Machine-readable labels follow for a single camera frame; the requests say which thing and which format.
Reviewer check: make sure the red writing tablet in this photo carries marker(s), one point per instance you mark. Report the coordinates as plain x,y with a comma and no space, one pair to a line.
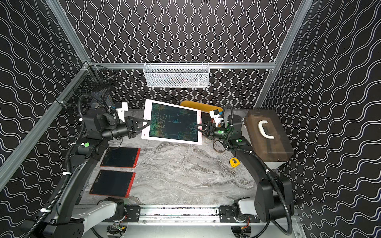
121,157
113,183

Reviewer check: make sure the white toolbox brown lid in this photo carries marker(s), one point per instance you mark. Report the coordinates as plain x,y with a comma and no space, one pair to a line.
268,137

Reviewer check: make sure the yellow plastic storage tray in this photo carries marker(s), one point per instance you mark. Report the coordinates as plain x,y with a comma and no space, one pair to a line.
204,108

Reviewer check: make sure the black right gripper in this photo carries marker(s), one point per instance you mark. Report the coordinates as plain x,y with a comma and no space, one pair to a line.
210,131

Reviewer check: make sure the white writing tablet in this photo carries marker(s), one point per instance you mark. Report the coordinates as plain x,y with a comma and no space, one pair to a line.
205,117
171,123

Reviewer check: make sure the white wire mesh basket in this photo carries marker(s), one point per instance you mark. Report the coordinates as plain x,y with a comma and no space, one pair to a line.
177,74

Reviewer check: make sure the black wire mesh basket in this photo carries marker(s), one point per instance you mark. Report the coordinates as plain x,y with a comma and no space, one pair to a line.
97,82

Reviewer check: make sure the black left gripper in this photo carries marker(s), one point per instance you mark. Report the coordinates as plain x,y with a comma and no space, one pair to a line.
130,126

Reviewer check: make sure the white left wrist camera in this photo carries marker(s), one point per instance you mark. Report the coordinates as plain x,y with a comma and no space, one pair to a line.
121,109

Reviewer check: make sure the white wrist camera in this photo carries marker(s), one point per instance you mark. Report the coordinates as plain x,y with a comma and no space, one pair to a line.
216,117
121,109

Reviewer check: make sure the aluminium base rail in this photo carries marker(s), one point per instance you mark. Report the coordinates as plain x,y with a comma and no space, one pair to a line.
178,212

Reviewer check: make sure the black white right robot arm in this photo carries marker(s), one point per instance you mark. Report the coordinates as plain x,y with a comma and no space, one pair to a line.
274,199

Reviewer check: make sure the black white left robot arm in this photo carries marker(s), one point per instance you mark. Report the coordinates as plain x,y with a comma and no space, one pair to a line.
99,125

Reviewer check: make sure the yellow tape measure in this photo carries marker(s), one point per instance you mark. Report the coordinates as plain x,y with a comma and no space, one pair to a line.
234,162

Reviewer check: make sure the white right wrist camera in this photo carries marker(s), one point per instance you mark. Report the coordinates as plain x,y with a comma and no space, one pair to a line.
216,117

